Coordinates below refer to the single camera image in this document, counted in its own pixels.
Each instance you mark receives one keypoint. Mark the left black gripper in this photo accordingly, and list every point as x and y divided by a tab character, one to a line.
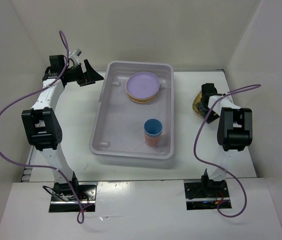
91	75

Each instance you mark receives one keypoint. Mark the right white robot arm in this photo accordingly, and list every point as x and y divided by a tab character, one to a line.
234	133

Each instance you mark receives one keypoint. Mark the pink plastic cup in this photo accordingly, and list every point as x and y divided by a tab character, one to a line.
151	140

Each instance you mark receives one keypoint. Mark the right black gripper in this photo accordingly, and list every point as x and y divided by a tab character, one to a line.
200	108

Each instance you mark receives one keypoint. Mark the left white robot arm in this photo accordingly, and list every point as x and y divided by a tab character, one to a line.
42	128

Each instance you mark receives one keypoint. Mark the round bamboo tray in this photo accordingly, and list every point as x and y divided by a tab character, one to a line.
141	101

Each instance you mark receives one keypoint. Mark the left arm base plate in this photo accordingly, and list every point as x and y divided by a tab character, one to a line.
66	202

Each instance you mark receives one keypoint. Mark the grey plastic bin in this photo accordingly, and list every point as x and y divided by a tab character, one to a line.
118	129

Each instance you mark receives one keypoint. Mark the purple plastic plate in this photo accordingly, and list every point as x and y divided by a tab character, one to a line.
142	85

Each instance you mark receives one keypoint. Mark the orange plastic plate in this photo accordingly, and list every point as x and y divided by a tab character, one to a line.
130	96

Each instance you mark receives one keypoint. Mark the rectangular bamboo tray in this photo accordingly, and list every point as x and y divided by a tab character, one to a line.
212	117

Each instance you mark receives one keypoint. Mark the blue plastic cup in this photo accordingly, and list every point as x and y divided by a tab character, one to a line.
153	128

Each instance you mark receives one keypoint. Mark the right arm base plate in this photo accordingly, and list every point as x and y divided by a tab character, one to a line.
206	196

